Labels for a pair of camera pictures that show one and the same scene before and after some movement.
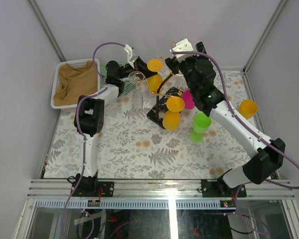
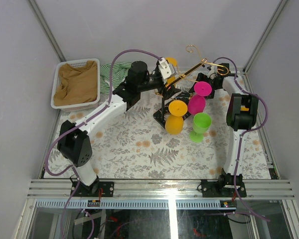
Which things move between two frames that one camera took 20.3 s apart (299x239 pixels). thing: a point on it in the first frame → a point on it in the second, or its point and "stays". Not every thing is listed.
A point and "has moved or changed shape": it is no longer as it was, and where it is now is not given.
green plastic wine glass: (202, 123) stays
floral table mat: (133, 146) stays
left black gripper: (139, 65) → (162, 88)
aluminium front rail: (61, 189) stays
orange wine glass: (155, 65) has moved or changed shape
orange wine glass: (172, 117) has moved or changed shape
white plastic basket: (72, 79) stays
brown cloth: (74, 82) stays
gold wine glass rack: (157, 113) → (178, 108)
